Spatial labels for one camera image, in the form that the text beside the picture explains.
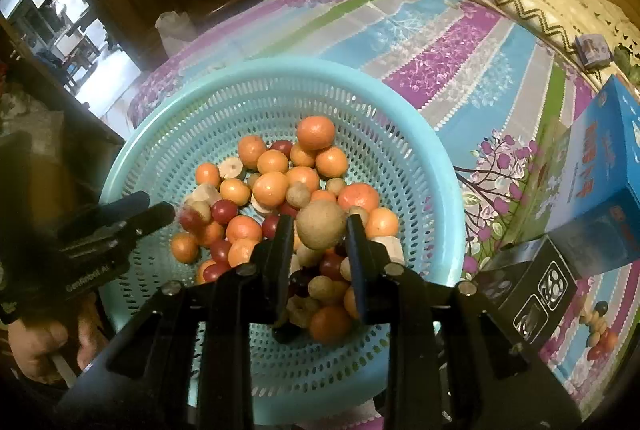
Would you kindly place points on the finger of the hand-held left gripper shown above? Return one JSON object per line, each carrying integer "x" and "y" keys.
{"x": 125, "y": 205}
{"x": 150, "y": 219}

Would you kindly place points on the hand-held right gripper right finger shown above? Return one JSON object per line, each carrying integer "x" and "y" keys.
{"x": 357, "y": 270}

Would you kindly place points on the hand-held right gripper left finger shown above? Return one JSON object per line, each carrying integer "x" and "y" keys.
{"x": 280, "y": 270}

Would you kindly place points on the oval red cherry tomato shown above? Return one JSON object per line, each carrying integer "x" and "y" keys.
{"x": 189, "y": 217}
{"x": 595, "y": 353}

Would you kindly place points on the pile of cherry tomatoes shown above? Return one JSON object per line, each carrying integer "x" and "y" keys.
{"x": 223, "y": 210}

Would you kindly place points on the turquoise plastic basket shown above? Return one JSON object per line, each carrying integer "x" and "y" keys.
{"x": 380, "y": 120}

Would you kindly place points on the dark round plum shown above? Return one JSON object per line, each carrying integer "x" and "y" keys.
{"x": 601, "y": 308}

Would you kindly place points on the person's left hand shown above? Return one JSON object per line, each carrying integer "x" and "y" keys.
{"x": 35, "y": 345}

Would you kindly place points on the pile of small oranges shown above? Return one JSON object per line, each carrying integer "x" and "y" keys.
{"x": 270, "y": 187}

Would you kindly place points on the white plastic bag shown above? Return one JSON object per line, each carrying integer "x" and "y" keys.
{"x": 175, "y": 33}

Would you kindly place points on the black printed box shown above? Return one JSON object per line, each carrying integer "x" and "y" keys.
{"x": 540, "y": 290}

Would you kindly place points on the blue carton box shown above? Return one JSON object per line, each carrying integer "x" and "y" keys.
{"x": 600, "y": 170}

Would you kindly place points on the purple printed packet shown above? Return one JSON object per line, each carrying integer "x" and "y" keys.
{"x": 592, "y": 50}

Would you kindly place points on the green leafy vegetable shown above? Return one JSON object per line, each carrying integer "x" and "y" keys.
{"x": 629, "y": 63}

